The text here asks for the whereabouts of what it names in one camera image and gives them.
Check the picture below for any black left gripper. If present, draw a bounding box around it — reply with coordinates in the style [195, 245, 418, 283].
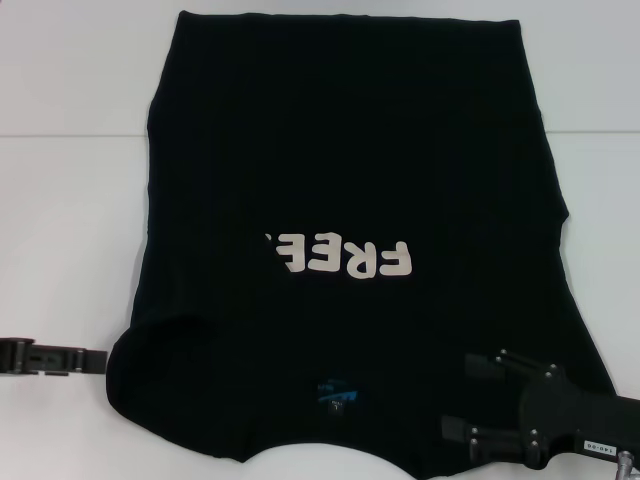
[0, 337, 110, 378]

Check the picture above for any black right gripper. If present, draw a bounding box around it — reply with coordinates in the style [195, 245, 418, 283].
[441, 348, 640, 472]

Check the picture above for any black t-shirt with FREE print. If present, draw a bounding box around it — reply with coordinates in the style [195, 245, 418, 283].
[105, 10, 620, 469]

